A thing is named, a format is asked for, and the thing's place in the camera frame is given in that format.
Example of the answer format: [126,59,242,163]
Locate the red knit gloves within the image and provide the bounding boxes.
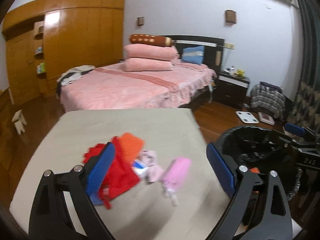
[90,137,140,209]

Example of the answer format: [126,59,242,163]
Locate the small white stool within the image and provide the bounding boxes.
[11,110,27,135]

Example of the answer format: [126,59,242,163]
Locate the black headboard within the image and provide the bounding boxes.
[166,35,225,75]

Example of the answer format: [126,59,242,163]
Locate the patterned curtain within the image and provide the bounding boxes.
[287,0,319,132]

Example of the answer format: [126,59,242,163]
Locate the pink floor scale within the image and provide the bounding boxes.
[258,112,275,126]

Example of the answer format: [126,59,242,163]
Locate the black white nightstand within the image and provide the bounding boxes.
[213,72,250,109]

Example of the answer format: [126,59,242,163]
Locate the blue cushion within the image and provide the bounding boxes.
[181,46,204,65]

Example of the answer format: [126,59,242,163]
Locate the wall lamp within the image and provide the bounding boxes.
[137,17,144,27]
[225,10,236,24]

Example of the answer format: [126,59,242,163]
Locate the plaid bag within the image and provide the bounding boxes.
[250,84,285,119]

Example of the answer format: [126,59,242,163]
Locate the brown dotted bolster pillow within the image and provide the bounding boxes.
[129,34,172,47]

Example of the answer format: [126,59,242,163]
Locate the white bathroom scale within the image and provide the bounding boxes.
[235,111,259,124]

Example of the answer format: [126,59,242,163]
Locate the left wall lamp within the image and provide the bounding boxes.
[137,17,144,27]

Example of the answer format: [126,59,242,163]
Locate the orange mesh scrubber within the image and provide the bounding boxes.
[118,133,145,165]

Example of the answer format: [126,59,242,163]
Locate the bed with pink cover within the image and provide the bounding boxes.
[59,60,216,112]

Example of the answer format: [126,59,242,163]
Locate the right wall lamp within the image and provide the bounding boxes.
[225,10,236,24]

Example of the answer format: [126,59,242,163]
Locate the white blue alcohol pad box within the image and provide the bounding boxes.
[131,159,149,179]

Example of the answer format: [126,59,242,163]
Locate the wooden wardrobe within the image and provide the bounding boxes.
[2,0,125,105]

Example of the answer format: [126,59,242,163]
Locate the yellow toy on nightstand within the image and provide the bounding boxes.
[234,69,245,78]

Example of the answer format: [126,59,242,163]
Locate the black trash bin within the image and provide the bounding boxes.
[214,125,304,202]

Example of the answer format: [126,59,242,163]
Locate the pink cloth rag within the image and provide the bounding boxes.
[139,150,164,183]

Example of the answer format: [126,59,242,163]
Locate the pile of clothes on bed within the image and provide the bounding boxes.
[56,65,95,99]

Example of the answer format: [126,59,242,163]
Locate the pink mesh bag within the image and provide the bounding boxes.
[161,157,191,206]

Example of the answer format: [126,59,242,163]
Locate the lower pink pillow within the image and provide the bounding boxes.
[124,57,173,72]

